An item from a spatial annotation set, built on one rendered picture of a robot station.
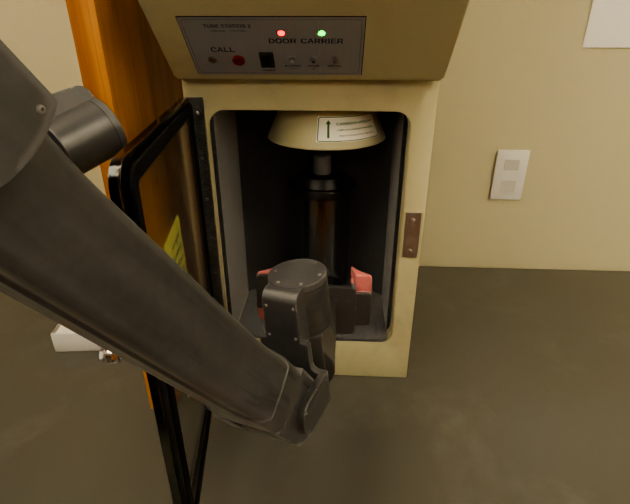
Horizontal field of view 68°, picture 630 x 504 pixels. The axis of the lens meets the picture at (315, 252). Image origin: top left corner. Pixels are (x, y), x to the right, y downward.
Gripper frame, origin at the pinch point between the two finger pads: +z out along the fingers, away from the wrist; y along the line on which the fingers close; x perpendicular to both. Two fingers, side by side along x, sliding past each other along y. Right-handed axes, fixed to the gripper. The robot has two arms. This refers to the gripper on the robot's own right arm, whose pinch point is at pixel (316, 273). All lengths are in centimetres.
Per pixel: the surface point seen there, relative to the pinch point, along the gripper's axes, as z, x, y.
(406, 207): 5.2, -7.8, -12.1
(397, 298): 5.1, 6.9, -12.1
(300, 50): -0.8, -28.1, 1.8
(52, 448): -12.1, 22.4, 36.1
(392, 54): -0.2, -27.7, -8.2
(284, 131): 9.5, -17.0, 5.0
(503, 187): 48, 3, -40
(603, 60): 48, -23, -55
